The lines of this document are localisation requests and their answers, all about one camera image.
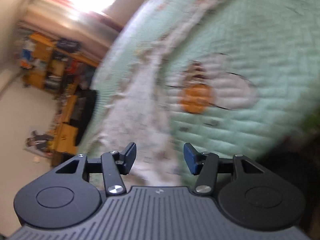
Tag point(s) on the green quilted bee bedspread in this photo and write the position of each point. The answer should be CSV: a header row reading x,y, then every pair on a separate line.
x,y
246,76

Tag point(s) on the cartoon boy poster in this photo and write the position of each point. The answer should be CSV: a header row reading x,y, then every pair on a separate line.
x,y
39,143

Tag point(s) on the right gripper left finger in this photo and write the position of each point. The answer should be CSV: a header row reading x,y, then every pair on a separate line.
x,y
114,164

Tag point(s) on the wooden bookshelf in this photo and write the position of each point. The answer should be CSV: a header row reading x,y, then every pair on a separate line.
x,y
49,68

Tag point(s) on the yellow wooden desk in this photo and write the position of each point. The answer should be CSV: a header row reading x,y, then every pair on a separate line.
x,y
64,134

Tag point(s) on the black folded garment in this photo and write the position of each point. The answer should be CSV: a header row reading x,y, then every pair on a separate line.
x,y
86,114

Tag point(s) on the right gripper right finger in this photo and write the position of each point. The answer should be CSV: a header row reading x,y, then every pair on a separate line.
x,y
202,165

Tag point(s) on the white letter-print shirt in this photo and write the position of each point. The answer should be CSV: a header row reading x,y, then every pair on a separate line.
x,y
140,113

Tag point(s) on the pink curtain left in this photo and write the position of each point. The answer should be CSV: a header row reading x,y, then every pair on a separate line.
x,y
95,31

